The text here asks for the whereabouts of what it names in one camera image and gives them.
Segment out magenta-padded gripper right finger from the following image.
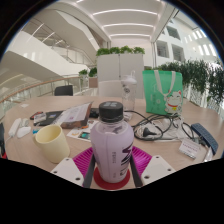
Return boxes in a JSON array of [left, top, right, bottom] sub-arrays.
[[129, 145, 177, 188]]

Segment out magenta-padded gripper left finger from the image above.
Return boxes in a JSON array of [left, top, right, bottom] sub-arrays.
[[50, 146, 97, 189]]

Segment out purple drink bottle black cap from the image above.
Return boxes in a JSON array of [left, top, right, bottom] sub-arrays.
[[89, 100, 135, 184]]

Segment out flat round red coaster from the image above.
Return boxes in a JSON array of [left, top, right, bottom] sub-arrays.
[[93, 166, 132, 191]]

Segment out cream yellow mug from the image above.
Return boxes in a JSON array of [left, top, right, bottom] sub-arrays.
[[32, 124, 71, 164]]

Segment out open printed booklet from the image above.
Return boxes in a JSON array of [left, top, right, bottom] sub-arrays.
[[54, 101, 94, 130]]

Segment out white tissue packet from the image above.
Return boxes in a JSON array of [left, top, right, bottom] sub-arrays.
[[178, 138, 202, 160]]

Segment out black power adapter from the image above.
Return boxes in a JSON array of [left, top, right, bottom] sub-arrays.
[[89, 107, 100, 119]]

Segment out black notebook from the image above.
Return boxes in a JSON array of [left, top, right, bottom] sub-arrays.
[[38, 110, 64, 127]]

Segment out small white box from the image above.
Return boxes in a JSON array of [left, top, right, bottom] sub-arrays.
[[33, 113, 48, 124]]

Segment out white computer mouse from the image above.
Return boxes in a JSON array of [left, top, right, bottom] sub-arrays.
[[16, 126, 32, 139]]

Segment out small red black case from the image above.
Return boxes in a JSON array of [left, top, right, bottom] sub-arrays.
[[29, 111, 44, 121]]

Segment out green tote bag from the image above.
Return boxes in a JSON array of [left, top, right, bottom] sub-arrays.
[[142, 69, 184, 117]]

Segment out small white case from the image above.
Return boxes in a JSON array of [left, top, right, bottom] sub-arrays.
[[20, 117, 30, 128]]

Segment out clear plastic tumbler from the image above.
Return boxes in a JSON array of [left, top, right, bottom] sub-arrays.
[[120, 70, 138, 122]]

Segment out black chair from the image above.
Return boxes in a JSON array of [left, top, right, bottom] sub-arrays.
[[54, 84, 74, 97]]

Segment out potted green plant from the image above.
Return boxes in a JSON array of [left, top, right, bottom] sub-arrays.
[[78, 68, 89, 89], [88, 66, 99, 89]]

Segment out white cabinet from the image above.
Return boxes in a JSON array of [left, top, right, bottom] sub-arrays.
[[96, 53, 145, 99]]

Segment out row of green plants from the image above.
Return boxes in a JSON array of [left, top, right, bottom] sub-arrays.
[[143, 58, 224, 111]]

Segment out green plants atop cabinet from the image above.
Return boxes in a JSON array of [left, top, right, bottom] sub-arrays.
[[95, 45, 146, 57]]

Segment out black cable tangle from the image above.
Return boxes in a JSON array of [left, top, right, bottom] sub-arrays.
[[123, 109, 201, 143]]

